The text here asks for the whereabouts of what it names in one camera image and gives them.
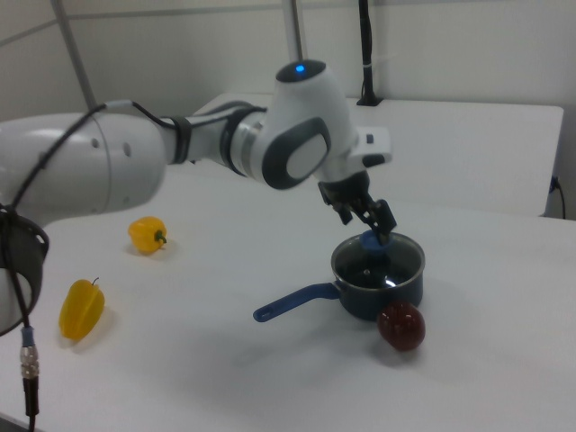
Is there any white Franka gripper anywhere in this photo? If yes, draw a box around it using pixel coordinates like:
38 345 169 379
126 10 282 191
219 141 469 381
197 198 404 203
318 127 398 247

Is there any dark saucepan with blue handle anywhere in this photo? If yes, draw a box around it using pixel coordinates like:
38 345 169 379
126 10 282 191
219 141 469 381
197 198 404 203
252 233 427 323

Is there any silver metal pole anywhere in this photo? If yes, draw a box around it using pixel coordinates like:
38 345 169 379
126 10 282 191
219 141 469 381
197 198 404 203
281 0 310 65

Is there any yellow star fruit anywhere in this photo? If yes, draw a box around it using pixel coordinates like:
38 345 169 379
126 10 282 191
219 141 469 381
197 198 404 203
58 277 106 341

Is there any black cable with blue plug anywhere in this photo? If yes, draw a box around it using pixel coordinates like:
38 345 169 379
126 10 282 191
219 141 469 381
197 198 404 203
549 175 568 221

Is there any dark red apple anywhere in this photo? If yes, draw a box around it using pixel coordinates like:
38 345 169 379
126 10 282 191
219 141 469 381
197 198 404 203
376 301 427 353

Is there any black arm cable with connector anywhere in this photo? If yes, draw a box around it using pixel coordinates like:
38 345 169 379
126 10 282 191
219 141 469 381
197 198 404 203
0 100 182 432

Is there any black pole with base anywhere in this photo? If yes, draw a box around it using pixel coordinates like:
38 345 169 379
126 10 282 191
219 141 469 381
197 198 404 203
356 0 384 107

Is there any yellow bell pepper green stem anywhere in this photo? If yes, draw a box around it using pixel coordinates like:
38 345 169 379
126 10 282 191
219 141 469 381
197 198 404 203
128 216 169 256

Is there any glass lid with blue knob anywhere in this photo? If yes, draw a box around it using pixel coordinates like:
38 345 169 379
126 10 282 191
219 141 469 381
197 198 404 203
331 229 427 293

